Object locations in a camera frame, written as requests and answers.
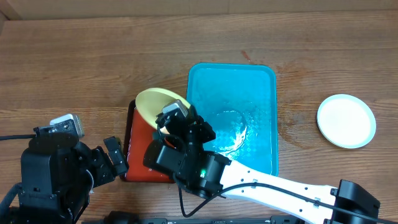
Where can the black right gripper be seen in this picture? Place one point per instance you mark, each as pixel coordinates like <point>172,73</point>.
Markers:
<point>182,121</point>

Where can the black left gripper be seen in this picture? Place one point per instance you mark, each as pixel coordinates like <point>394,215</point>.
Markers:
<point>106,172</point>

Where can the yellow plate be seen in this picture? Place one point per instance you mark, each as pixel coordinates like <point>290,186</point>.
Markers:
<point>150,102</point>

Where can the light blue plate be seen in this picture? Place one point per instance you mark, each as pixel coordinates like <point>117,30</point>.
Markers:
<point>346,121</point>

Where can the hourglass green red sponge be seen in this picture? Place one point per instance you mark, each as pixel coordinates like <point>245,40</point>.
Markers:
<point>156,135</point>

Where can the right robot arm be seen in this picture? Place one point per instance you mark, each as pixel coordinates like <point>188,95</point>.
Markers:
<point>178,152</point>

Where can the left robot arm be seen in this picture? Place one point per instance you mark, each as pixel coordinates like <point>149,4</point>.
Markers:
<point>58,173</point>

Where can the red black small tray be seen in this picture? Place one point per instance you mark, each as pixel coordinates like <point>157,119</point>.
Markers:
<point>137,138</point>

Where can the teal plastic tray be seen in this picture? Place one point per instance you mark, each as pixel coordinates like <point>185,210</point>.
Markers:
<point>240,103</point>

